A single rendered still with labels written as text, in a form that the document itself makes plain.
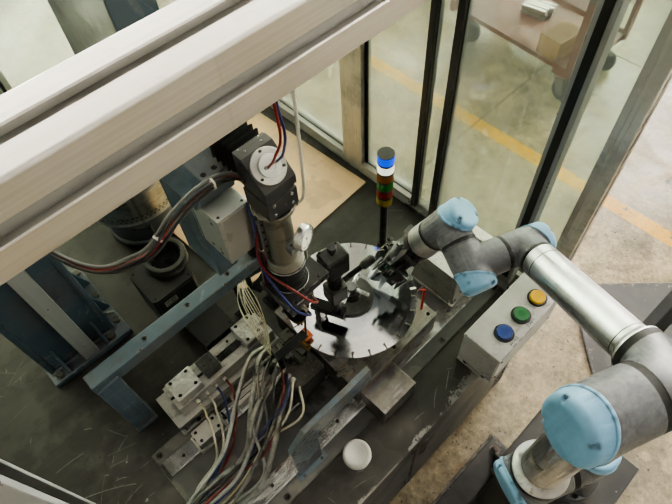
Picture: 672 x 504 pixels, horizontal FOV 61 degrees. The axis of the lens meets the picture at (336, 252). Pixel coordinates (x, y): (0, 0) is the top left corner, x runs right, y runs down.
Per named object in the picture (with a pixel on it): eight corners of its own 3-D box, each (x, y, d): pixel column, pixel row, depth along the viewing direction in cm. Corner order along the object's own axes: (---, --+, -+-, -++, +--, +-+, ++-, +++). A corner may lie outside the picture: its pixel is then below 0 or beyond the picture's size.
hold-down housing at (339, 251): (339, 283, 131) (335, 232, 114) (351, 298, 128) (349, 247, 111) (320, 296, 129) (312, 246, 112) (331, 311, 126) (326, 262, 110)
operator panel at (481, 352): (517, 293, 164) (530, 265, 151) (550, 317, 159) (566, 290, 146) (456, 357, 153) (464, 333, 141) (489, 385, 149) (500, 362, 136)
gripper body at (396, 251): (369, 270, 131) (398, 247, 121) (383, 247, 136) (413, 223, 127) (393, 291, 131) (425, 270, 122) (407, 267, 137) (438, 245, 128)
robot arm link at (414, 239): (425, 213, 124) (452, 237, 125) (412, 223, 127) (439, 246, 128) (412, 234, 119) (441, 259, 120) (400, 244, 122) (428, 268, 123)
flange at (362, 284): (371, 318, 139) (371, 313, 137) (326, 314, 140) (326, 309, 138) (375, 279, 145) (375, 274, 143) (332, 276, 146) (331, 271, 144)
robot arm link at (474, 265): (520, 273, 111) (495, 224, 114) (469, 292, 109) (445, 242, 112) (506, 283, 118) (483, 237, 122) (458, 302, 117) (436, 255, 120)
